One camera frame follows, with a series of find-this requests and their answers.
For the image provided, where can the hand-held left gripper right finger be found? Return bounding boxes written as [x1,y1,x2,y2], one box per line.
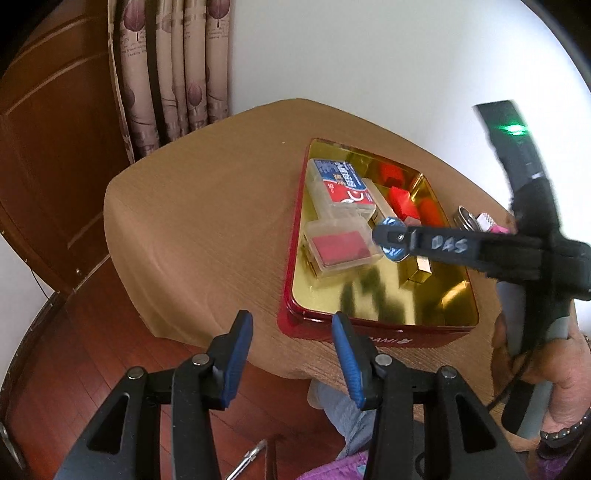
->
[331,311,529,480]

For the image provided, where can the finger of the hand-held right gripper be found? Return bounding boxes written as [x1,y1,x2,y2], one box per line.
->
[372,224,486,274]

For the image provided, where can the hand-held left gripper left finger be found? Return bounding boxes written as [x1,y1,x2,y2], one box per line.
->
[54,310,254,480]

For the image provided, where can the yellow cube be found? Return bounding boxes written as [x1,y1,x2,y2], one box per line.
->
[401,257,435,291]

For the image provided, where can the silver nail clippers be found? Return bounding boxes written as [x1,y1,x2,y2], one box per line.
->
[455,205,483,232]

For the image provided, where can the blue round keychain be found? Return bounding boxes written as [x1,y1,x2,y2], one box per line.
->
[381,216,409,263]

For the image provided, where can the small red box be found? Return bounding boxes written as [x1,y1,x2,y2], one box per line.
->
[388,185,420,217]

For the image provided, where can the red tin box gold inside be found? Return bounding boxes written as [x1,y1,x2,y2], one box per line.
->
[277,137,481,356]

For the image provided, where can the clear box red contents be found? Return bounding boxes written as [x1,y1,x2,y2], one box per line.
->
[302,217,376,278]

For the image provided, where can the clear card box blue label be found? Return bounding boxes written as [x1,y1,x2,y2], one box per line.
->
[307,158,377,222]

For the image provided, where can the person's right hand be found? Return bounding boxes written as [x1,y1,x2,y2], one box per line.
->
[492,308,591,433]

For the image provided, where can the person's blue jeans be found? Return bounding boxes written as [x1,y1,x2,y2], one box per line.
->
[307,376,444,462]

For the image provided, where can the clear white pen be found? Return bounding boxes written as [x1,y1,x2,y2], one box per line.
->
[226,438,269,480]

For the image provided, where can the purple garment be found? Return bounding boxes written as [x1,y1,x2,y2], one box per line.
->
[295,450,430,480]

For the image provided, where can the brown wooden door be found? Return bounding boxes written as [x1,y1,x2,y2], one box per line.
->
[0,0,139,296]

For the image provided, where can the beige leaf print curtain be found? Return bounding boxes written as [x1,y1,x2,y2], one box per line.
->
[107,0,236,162]

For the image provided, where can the black cable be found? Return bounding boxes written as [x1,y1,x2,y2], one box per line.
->
[487,346,536,409]

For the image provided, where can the dark bead bracelet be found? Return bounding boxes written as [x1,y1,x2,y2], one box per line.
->
[539,413,591,457]

